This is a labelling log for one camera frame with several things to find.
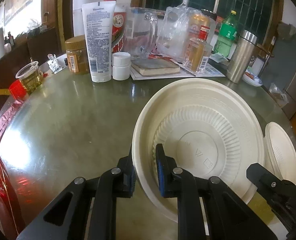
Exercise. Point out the white liquor bottle red cap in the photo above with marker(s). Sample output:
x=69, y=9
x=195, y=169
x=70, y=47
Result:
x=118, y=28

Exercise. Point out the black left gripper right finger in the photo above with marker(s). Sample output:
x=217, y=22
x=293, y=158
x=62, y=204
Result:
x=168, y=174

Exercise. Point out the small amber liquor bottle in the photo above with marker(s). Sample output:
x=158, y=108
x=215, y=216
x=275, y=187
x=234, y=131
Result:
x=198, y=51

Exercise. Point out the small white pill jar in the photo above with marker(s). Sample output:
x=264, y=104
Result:
x=121, y=64

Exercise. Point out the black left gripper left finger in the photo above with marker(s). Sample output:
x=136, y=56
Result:
x=126, y=190

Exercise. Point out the clear glass pitcher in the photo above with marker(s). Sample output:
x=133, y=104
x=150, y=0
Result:
x=141, y=30

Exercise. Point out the white lotion tube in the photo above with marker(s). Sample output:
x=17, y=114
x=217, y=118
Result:
x=97, y=22

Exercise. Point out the green soda bottle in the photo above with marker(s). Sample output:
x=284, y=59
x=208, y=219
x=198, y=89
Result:
x=227, y=34

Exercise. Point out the clear cup of tea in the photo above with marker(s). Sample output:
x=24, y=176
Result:
x=30, y=76

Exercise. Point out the clear plastic water jug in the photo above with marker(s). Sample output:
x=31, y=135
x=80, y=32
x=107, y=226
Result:
x=180, y=24

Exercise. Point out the old book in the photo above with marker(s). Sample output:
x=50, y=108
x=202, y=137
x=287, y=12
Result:
x=154, y=67

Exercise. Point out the peanut butter jar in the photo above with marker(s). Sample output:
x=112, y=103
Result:
x=76, y=53

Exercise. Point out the blue white ceramic dish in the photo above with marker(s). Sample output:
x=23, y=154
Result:
x=251, y=79

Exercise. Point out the red tissue pack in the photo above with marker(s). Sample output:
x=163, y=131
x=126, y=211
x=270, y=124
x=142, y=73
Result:
x=8, y=115

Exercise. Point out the small cream disposable bowl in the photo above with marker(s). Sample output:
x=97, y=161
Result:
x=280, y=154

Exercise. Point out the red plastic cup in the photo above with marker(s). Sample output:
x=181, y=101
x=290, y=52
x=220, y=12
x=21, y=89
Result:
x=17, y=91

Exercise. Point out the steel thermos flask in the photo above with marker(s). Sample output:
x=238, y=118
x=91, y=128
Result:
x=242, y=56

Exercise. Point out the large cream disposable plate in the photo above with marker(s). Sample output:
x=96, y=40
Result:
x=207, y=128

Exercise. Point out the red wedding glass plate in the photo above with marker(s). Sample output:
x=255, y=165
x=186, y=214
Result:
x=10, y=212

